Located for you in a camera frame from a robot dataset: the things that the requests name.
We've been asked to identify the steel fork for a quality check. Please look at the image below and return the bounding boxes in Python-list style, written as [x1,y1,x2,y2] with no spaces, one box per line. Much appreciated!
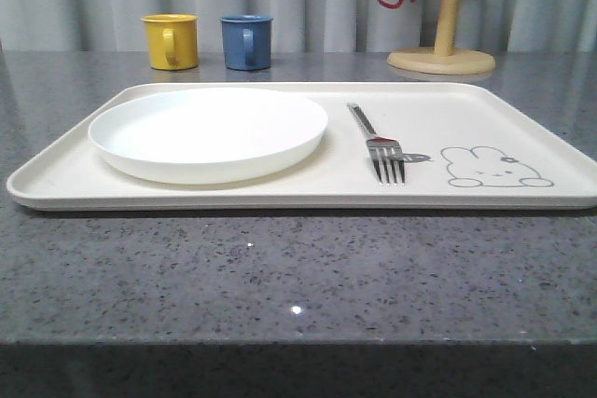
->
[347,103,406,185]

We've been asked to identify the white round plate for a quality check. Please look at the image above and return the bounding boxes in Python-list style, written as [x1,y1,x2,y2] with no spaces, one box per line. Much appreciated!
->
[88,87,328,185]

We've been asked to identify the blue enamel mug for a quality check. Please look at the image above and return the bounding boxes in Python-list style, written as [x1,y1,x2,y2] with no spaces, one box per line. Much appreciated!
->
[220,15,272,71]

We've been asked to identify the cream rabbit serving tray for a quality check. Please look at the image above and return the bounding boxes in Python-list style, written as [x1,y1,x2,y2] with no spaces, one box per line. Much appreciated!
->
[7,82,596,211]

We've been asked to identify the wooden mug tree stand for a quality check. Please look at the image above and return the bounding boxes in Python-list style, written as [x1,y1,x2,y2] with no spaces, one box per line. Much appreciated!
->
[387,0,495,75]

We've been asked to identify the yellow enamel mug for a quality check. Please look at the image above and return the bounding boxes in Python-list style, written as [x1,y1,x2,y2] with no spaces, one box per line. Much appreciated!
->
[141,14,199,71]

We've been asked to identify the grey curtain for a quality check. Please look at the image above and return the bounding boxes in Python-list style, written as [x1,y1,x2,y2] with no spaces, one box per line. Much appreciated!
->
[1,0,596,52]

